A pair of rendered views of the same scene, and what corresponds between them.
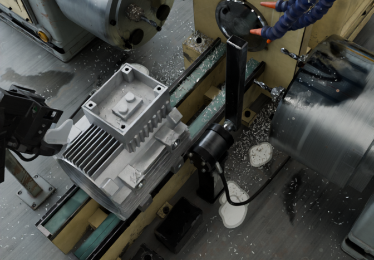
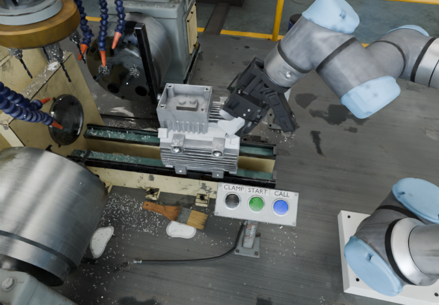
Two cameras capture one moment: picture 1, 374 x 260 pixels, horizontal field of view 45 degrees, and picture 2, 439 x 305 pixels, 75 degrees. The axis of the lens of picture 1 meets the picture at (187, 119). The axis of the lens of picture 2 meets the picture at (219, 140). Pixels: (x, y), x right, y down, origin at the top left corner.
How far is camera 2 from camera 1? 0.94 m
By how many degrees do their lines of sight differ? 65
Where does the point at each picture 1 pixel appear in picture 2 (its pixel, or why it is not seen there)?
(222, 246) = not seen: hidden behind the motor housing
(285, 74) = (95, 113)
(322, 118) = (153, 38)
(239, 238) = not seen: hidden behind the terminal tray
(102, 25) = (100, 187)
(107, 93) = (183, 117)
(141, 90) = (170, 106)
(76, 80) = (127, 290)
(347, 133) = (157, 31)
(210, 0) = (44, 138)
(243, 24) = (68, 115)
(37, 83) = not seen: outside the picture
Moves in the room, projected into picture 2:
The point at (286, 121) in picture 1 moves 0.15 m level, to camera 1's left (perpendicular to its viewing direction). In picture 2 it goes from (155, 56) to (179, 80)
